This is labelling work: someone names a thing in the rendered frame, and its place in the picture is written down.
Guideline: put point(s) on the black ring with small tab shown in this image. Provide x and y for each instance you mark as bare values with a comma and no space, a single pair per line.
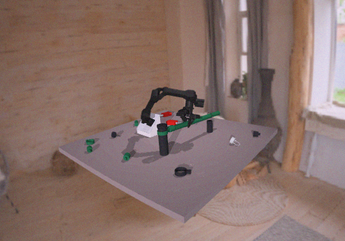
181,169

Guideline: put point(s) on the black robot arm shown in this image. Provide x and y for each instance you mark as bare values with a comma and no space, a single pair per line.
189,95

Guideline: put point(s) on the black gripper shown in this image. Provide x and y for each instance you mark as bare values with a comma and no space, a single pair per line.
191,116

